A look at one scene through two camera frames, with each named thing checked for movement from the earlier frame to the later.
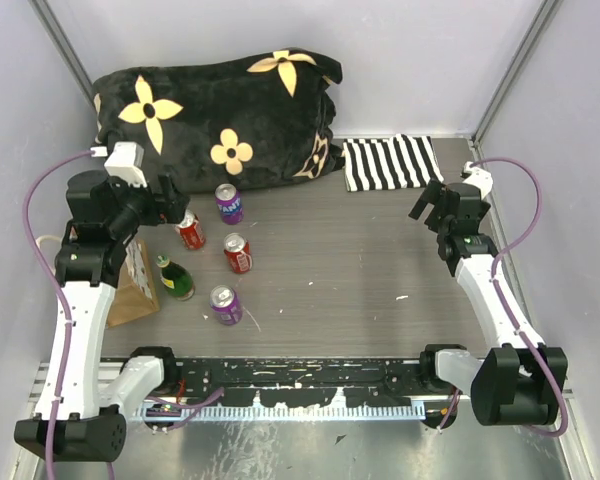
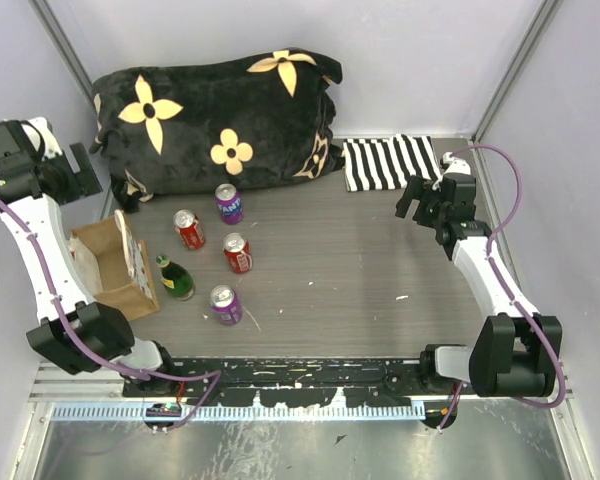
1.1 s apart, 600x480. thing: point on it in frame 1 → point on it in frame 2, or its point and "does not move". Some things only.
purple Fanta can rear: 229,201 does not move
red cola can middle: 238,252 does not move
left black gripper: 163,210 → 85,178
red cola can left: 191,231 does not move
